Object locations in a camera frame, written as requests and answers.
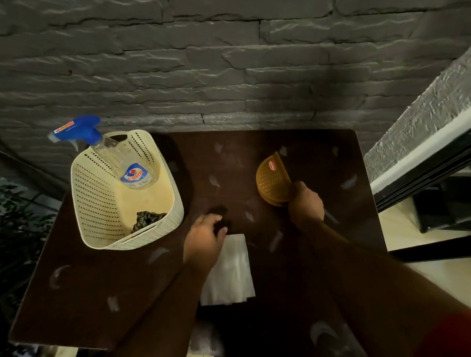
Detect dark patterned cloth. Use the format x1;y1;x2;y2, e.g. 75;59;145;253
130;209;169;234

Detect orange perforated plastic dish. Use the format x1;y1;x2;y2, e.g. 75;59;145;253
254;150;296;209

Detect person's left hand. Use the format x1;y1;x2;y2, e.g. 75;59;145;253
179;212;232;277

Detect person's right hand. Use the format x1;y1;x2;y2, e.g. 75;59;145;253
286;179;327;232

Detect black furniture piece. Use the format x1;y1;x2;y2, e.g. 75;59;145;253
409;159;471;237

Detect person's right forearm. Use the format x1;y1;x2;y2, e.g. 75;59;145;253
300;207;471;357

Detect black sliding door frame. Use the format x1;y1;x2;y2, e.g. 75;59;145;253
366;116;471;214

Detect white paper towel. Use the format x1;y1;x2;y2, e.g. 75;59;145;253
195;233;257;308

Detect small black object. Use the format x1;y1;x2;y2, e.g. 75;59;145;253
207;205;232;234

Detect clear spray bottle blue trigger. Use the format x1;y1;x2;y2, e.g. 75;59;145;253
46;110;162;196

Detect person's left forearm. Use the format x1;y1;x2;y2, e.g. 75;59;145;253
70;261;218;357

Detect red sleeve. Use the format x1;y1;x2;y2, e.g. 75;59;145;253
408;312;471;357

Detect cream perforated plastic basket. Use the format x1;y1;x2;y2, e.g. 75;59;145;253
67;126;187;254

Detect green leafy plant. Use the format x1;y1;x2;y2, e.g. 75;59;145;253
0;166;68;357

